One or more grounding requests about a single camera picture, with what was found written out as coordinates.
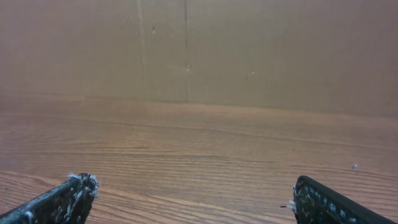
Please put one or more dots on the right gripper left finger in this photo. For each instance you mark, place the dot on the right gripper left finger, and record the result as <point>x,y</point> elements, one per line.
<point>67,203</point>

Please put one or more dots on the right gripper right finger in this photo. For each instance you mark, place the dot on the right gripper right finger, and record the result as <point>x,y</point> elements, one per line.
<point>315,203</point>

